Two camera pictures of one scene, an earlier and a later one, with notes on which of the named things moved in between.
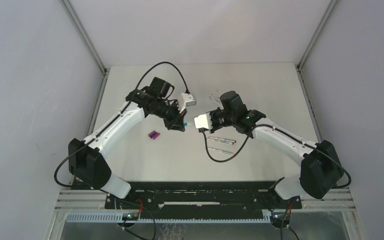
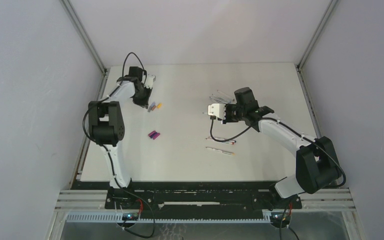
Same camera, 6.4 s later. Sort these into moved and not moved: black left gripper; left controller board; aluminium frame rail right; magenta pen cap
Moved: black left gripper
Not moved: aluminium frame rail right; magenta pen cap; left controller board
